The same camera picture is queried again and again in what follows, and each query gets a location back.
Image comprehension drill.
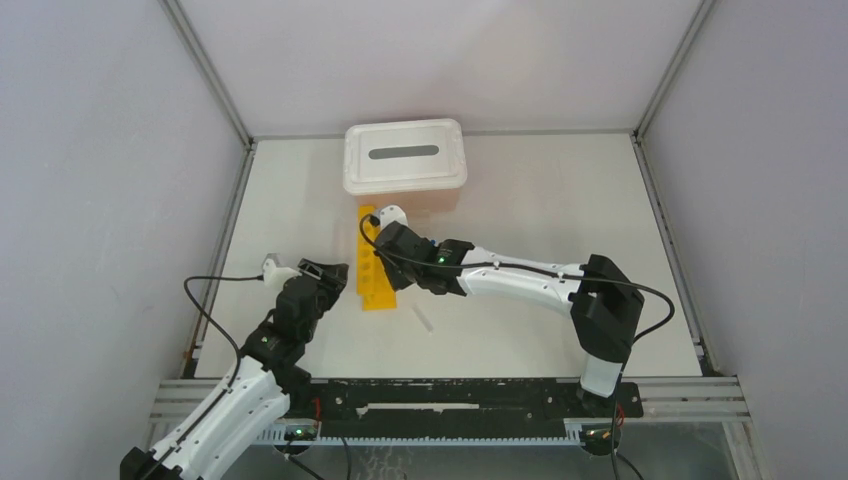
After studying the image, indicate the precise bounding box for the pink plastic storage bin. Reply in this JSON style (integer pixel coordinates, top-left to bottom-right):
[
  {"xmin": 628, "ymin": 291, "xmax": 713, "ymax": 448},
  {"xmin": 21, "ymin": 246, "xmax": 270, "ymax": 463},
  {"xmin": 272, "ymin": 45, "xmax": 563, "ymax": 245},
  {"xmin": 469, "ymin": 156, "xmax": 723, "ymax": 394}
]
[{"xmin": 353, "ymin": 188, "xmax": 462, "ymax": 213}]

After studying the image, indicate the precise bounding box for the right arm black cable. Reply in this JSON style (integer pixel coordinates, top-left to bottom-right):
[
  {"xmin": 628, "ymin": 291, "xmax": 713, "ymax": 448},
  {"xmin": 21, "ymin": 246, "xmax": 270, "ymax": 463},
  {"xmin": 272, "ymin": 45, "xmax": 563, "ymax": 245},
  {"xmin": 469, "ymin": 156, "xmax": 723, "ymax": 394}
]
[{"xmin": 358, "ymin": 213, "xmax": 677, "ymax": 425}]

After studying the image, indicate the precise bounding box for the yellow test tube rack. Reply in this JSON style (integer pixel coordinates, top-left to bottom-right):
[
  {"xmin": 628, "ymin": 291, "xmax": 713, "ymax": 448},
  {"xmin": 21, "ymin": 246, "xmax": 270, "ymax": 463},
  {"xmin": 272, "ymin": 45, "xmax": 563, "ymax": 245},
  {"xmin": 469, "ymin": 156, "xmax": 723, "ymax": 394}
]
[{"xmin": 356, "ymin": 220, "xmax": 397, "ymax": 311}]

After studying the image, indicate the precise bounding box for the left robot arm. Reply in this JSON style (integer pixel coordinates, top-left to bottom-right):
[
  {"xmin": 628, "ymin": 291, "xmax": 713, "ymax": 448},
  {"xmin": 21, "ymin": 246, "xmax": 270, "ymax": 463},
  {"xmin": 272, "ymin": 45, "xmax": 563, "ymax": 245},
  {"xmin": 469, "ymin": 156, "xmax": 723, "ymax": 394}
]
[{"xmin": 119, "ymin": 258, "xmax": 349, "ymax": 479}]

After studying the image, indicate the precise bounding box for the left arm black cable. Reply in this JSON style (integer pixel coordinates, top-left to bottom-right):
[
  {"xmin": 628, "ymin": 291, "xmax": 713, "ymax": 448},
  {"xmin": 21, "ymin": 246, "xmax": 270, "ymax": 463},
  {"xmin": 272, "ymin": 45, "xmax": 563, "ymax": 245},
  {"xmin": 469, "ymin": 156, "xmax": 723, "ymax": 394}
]
[{"xmin": 132, "ymin": 275, "xmax": 266, "ymax": 480}]

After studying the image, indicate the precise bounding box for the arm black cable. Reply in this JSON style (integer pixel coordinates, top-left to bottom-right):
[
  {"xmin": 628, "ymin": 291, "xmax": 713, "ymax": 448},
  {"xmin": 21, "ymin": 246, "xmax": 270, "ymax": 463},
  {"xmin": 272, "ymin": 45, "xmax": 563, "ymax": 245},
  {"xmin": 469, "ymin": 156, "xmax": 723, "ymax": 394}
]
[
  {"xmin": 358, "ymin": 213, "xmax": 677, "ymax": 425},
  {"xmin": 132, "ymin": 275, "xmax": 266, "ymax": 480}
]

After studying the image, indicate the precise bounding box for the translucent white bin lid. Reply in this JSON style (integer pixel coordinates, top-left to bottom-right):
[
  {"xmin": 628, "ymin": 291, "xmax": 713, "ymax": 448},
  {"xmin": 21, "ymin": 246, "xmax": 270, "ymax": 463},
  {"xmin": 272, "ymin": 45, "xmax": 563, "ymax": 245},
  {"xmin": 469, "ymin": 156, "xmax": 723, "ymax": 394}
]
[{"xmin": 343, "ymin": 118, "xmax": 468, "ymax": 197}]

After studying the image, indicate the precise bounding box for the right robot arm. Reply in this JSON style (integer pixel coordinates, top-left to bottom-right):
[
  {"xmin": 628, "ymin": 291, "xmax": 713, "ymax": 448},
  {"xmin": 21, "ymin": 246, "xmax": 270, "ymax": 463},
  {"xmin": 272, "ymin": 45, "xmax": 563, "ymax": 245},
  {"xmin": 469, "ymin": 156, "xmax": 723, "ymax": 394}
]
[{"xmin": 370, "ymin": 221, "xmax": 645, "ymax": 416}]

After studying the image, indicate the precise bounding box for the clear tube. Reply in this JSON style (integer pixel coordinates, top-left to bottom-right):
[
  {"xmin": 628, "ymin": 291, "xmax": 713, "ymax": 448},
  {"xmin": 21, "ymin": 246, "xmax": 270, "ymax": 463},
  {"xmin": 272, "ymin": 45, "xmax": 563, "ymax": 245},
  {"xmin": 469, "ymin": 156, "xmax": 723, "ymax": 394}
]
[{"xmin": 411, "ymin": 304, "xmax": 434, "ymax": 334}]

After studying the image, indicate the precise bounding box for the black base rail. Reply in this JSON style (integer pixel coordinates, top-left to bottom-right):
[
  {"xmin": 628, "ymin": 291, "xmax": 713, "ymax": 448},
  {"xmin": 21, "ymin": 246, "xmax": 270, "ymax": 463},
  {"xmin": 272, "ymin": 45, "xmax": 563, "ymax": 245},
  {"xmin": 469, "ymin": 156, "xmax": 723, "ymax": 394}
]
[{"xmin": 250, "ymin": 377, "xmax": 644, "ymax": 444}]

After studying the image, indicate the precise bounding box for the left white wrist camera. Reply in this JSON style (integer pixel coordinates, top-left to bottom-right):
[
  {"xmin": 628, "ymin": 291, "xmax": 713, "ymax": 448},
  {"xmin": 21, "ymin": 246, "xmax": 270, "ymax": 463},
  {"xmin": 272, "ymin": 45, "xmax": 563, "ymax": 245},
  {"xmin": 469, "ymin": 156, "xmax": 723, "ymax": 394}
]
[{"xmin": 262, "ymin": 253, "xmax": 301, "ymax": 291}]

